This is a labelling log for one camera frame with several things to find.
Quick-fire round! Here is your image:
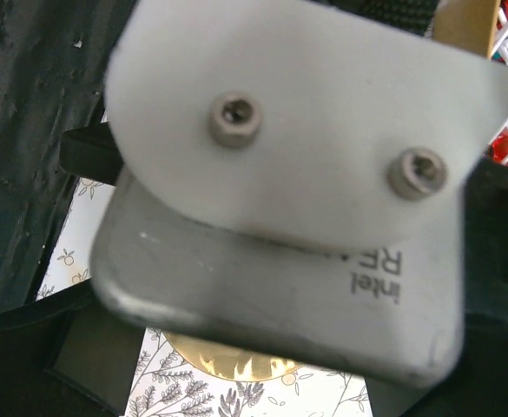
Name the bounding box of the round gold tin lid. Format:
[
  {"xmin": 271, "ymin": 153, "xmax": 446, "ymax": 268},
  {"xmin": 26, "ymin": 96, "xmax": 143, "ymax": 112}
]
[{"xmin": 164, "ymin": 333, "xmax": 303, "ymax": 382}]

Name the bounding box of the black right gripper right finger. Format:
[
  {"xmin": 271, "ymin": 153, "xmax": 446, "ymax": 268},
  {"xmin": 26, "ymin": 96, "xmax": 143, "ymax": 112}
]
[{"xmin": 366, "ymin": 315, "xmax": 508, "ymax": 416}]

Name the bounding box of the gold tin of lollipops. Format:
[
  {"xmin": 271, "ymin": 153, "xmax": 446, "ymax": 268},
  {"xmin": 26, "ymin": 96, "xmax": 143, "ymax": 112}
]
[{"xmin": 429, "ymin": 1, "xmax": 508, "ymax": 167}]

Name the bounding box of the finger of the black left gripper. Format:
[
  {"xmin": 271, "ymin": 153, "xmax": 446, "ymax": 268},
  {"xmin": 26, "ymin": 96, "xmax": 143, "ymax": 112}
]
[{"xmin": 59, "ymin": 123, "xmax": 123, "ymax": 185}]

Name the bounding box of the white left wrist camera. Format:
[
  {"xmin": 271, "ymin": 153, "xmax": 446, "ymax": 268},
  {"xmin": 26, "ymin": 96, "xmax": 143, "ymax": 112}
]
[{"xmin": 90, "ymin": 1, "xmax": 508, "ymax": 387}]

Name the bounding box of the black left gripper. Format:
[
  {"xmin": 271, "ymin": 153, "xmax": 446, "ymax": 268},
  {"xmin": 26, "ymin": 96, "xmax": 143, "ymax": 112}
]
[{"xmin": 461, "ymin": 156, "xmax": 508, "ymax": 322}]

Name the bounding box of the floral tablecloth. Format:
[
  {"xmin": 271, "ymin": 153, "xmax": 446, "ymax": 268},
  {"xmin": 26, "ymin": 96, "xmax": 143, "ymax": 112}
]
[{"xmin": 36, "ymin": 178, "xmax": 372, "ymax": 416}]

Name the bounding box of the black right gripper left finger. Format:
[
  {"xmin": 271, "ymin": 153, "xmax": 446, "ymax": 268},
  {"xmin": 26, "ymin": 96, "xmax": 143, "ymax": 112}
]
[{"xmin": 0, "ymin": 286, "xmax": 144, "ymax": 416}]

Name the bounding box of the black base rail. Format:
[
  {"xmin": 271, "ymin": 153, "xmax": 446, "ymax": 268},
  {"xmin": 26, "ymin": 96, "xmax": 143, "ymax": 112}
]
[{"xmin": 0, "ymin": 1, "xmax": 135, "ymax": 313}]

